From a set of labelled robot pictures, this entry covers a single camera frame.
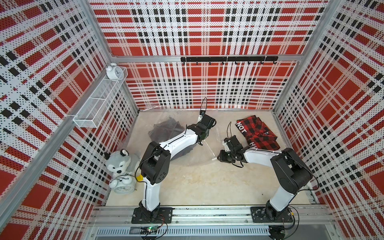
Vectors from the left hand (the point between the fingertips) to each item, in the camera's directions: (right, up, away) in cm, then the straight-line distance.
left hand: (201, 126), depth 93 cm
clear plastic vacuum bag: (-4, -19, +1) cm, 19 cm away
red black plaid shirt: (+40, -6, +11) cm, 42 cm away
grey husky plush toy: (-41, -18, -21) cm, 49 cm away
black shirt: (-26, -3, +13) cm, 29 cm away
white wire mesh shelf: (-66, +11, -3) cm, 67 cm away
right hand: (+12, -20, 0) cm, 23 cm away
